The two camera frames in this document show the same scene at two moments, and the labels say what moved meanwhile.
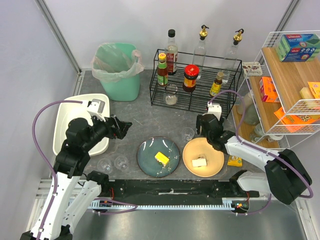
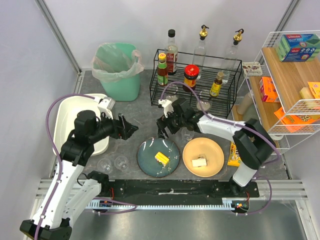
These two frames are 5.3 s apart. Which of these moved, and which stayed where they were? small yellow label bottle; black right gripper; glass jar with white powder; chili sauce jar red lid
Moved: black right gripper
Stayed: glass jar with white powder; chili sauce jar red lid; small yellow label bottle
